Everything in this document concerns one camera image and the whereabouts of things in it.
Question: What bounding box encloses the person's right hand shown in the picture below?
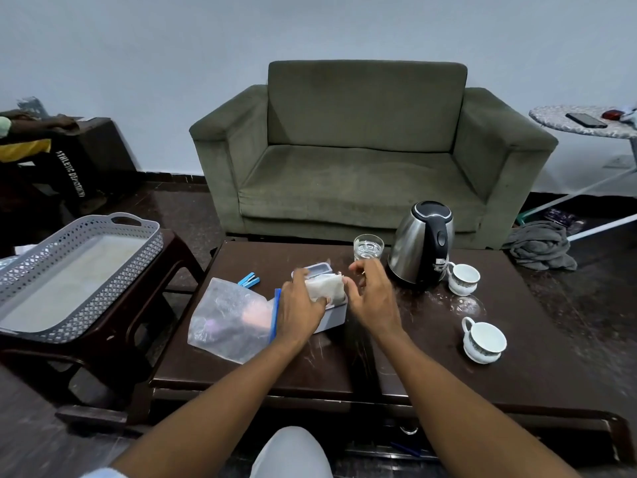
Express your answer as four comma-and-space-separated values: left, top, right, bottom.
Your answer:
347, 259, 405, 339

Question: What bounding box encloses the person's left hand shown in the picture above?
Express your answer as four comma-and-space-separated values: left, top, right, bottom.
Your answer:
275, 268, 329, 346

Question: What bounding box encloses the white soft packet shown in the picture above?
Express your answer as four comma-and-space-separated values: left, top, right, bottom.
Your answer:
305, 273, 345, 302

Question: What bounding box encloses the person's left forearm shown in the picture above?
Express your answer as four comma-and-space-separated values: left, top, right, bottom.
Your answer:
110, 336, 308, 478

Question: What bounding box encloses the person's right forearm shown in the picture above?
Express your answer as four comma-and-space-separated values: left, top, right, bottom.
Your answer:
372, 327, 584, 478

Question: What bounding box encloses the clear drinking glass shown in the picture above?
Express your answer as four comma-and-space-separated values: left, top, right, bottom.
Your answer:
354, 234, 385, 262

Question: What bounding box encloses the white rectangular box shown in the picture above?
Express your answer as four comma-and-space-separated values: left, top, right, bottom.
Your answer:
303, 262, 348, 335

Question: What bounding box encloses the steel electric kettle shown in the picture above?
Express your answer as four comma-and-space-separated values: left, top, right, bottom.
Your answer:
388, 200, 455, 288

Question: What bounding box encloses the clear zip plastic bag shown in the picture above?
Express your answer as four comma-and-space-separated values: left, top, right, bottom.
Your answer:
187, 278, 283, 365

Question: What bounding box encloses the green fabric sofa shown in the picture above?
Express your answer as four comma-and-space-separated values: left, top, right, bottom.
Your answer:
189, 60, 559, 251

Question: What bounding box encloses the white patterned cup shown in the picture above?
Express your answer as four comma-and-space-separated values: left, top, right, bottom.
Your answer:
461, 317, 508, 365
446, 263, 481, 296

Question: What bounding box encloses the person's white trouser leg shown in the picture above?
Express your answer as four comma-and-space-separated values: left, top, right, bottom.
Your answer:
249, 426, 333, 478

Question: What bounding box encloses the grey crumpled cloth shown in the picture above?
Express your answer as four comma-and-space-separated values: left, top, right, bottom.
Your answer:
507, 221, 578, 273

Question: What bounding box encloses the dark brown plastic stool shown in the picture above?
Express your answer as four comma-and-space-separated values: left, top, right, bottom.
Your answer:
0, 229, 205, 425

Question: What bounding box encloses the dark brown coffee table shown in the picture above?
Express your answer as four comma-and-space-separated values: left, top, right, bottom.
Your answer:
56, 239, 637, 466

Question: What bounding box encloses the dark plastic packet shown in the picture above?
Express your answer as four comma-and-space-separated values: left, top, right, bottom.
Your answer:
544, 208, 586, 235

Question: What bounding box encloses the grey perforated plastic tray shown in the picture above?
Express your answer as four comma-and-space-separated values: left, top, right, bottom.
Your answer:
0, 212, 165, 344

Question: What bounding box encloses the patterned ironing board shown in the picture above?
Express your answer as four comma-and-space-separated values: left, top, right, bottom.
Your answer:
517, 105, 637, 242

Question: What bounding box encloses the black smartphone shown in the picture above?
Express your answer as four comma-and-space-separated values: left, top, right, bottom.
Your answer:
565, 113, 609, 129

